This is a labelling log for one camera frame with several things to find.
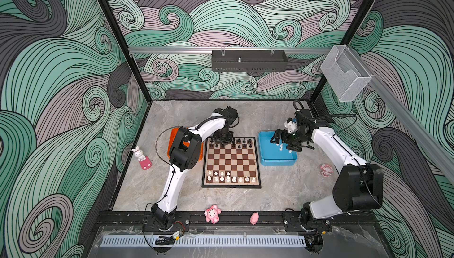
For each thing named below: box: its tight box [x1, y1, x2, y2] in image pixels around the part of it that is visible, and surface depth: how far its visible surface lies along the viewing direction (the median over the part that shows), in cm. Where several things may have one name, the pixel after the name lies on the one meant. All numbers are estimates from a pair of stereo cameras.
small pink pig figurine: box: [249, 211, 260, 225], surface depth 74 cm
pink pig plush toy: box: [203, 204, 222, 225], surface depth 74 cm
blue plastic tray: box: [257, 131, 298, 166], surface depth 95 cm
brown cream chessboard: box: [201, 136, 262, 189], surface depth 90 cm
